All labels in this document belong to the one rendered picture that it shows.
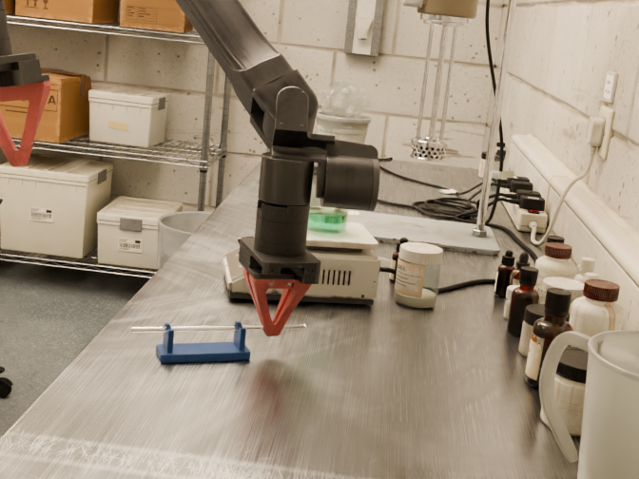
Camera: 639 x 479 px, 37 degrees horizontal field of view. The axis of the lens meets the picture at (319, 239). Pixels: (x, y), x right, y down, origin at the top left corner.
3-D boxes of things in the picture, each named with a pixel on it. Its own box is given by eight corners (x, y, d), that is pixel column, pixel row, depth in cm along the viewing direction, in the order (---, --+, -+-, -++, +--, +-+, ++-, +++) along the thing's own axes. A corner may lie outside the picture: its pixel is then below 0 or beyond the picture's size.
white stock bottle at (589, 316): (551, 368, 112) (566, 279, 109) (577, 358, 116) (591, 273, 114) (596, 385, 108) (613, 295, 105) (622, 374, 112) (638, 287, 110)
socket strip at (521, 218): (517, 231, 184) (520, 209, 183) (496, 193, 223) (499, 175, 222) (546, 235, 184) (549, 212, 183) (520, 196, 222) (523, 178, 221)
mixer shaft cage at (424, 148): (409, 159, 167) (427, 14, 161) (409, 153, 174) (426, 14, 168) (447, 162, 167) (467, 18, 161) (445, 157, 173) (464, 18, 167)
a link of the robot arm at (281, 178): (261, 141, 104) (262, 148, 98) (324, 145, 105) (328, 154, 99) (257, 201, 106) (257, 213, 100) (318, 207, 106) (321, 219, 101)
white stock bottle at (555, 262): (522, 306, 135) (532, 239, 133) (558, 308, 136) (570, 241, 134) (535, 319, 130) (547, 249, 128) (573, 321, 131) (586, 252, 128)
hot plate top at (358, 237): (290, 245, 124) (291, 239, 124) (280, 223, 136) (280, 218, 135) (379, 250, 126) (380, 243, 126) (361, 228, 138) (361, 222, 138)
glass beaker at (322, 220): (300, 226, 133) (306, 166, 131) (345, 230, 133) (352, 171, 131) (301, 239, 126) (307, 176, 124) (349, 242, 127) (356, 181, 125)
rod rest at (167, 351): (161, 363, 101) (163, 332, 100) (155, 352, 104) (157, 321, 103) (250, 360, 105) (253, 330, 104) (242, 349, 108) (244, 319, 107)
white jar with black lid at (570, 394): (621, 437, 95) (633, 371, 93) (561, 440, 93) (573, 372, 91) (583, 409, 101) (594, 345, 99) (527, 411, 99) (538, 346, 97)
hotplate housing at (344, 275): (227, 301, 124) (232, 242, 122) (222, 273, 137) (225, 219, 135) (392, 309, 128) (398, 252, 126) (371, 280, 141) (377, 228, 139)
